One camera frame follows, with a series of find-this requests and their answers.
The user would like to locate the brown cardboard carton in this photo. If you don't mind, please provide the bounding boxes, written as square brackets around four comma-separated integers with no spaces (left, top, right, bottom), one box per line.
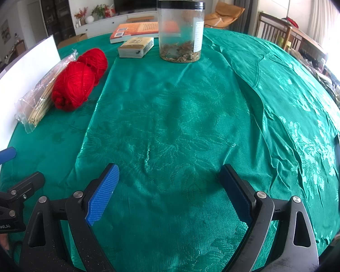
[57,33,88,49]

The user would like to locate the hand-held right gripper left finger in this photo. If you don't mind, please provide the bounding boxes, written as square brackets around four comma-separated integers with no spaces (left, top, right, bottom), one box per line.
[19,163,120,272]

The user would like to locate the dark display shelf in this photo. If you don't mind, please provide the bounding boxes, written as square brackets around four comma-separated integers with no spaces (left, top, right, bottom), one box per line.
[38,0,76,39]

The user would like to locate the person's left hand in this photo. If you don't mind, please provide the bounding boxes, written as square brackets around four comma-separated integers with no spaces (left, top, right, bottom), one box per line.
[0,232,10,251]

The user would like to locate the white board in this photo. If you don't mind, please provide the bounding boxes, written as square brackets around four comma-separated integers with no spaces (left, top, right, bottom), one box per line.
[0,35,61,193]

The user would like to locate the red flowers in white vase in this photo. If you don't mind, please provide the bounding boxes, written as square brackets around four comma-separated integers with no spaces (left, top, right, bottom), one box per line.
[74,7,95,26]

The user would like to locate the orange lounge chair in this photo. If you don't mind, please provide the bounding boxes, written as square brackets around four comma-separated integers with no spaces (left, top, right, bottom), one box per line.
[204,1,245,30]

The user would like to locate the orange book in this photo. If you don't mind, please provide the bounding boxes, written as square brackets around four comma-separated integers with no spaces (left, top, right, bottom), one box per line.
[110,21,160,44]

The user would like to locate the black television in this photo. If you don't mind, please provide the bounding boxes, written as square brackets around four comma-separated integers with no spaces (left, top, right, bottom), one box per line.
[113,0,160,14]

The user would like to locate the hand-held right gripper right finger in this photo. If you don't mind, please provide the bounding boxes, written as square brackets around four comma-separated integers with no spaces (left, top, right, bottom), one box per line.
[219,163,320,272]

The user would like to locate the pile of clutter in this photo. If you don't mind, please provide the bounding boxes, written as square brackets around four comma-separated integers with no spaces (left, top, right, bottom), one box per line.
[289,48,340,119]

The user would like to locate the bag of bamboo sticks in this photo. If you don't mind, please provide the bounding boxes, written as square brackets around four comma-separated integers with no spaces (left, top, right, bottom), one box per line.
[15,49,78,134]

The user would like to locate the grey curtain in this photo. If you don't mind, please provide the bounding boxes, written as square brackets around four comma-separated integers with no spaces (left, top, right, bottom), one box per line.
[234,0,260,34]

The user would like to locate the beige cardboard box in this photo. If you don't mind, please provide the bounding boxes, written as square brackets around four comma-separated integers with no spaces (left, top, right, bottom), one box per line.
[117,36,154,59]

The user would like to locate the clear plastic jar black lid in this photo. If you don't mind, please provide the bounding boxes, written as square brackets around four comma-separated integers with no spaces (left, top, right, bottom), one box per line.
[156,0,206,63]

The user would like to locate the red yarn ball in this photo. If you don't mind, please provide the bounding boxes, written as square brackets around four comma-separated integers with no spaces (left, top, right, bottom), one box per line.
[77,48,108,84]
[51,62,95,112]

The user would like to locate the green plant with red decoration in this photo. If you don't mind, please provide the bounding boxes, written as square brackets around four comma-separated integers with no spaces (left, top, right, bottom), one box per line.
[91,4,117,20]

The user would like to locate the wooden chair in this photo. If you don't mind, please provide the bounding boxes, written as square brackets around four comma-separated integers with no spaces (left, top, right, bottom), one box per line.
[256,11,294,50]

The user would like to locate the green patterned tablecloth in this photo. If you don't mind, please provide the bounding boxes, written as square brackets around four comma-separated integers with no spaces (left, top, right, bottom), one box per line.
[0,28,340,272]

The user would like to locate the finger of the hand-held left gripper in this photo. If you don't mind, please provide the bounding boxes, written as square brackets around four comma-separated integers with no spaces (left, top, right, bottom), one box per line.
[0,147,17,176]
[7,171,46,204]

